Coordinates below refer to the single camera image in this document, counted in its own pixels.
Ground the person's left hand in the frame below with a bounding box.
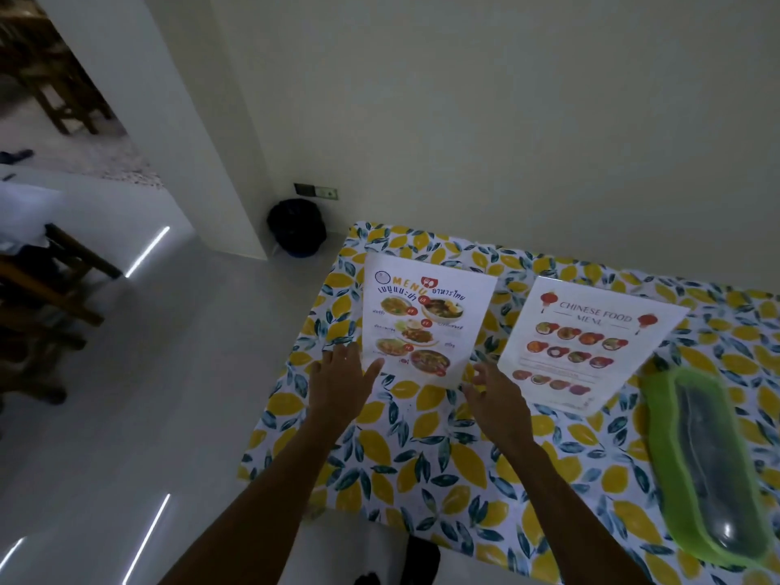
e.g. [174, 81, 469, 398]
[307, 341, 387, 431]

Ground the person's dark trouser leg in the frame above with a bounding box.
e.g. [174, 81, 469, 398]
[398, 534, 442, 585]

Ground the green cutlery box clear lid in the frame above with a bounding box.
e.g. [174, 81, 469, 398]
[639, 366, 776, 571]

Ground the lemon patterned tablecloth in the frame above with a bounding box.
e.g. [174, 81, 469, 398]
[236, 221, 780, 585]

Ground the Chinese food menu stand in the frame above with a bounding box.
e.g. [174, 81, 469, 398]
[496, 275, 691, 418]

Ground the wooden furniture beyond doorway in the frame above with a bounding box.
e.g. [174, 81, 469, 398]
[0, 5, 115, 137]

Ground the dark wall socket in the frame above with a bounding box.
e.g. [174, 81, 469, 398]
[292, 182, 340, 202]

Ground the dark wooden chair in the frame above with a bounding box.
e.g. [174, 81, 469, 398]
[0, 222, 124, 423]

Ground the black trash bin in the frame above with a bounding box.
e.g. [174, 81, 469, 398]
[266, 197, 329, 259]

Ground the person's right hand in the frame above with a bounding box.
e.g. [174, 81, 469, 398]
[460, 361, 538, 453]

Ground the person's right forearm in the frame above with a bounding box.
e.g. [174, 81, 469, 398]
[496, 434, 654, 585]

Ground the Thai food menu stand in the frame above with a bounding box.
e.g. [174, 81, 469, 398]
[360, 250, 500, 392]

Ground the metal spoon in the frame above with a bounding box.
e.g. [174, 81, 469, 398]
[679, 383, 760, 553]

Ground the person's left forearm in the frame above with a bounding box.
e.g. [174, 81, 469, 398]
[158, 417, 358, 585]

